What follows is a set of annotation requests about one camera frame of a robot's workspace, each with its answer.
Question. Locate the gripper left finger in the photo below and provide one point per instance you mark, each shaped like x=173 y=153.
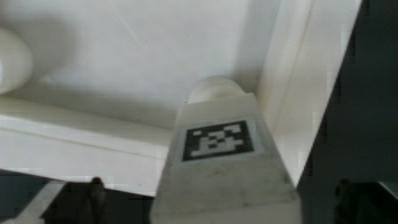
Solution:
x=83 y=203

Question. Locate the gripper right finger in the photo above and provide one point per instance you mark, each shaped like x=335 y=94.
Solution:
x=367 y=202

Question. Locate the white square tabletop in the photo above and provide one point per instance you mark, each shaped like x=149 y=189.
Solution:
x=124 y=53

